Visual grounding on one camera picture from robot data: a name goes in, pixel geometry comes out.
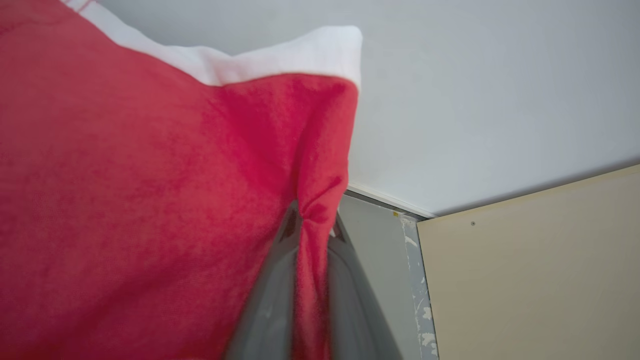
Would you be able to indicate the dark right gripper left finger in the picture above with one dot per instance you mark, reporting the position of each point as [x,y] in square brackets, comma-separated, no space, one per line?
[270,300]

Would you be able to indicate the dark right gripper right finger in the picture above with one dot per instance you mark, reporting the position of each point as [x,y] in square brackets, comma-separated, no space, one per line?
[355,310]

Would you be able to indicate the red Bulls 23 jersey shirt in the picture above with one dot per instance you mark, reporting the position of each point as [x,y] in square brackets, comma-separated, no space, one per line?
[150,200]

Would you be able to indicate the beige board panel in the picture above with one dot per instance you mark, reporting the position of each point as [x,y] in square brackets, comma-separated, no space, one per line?
[540,280]

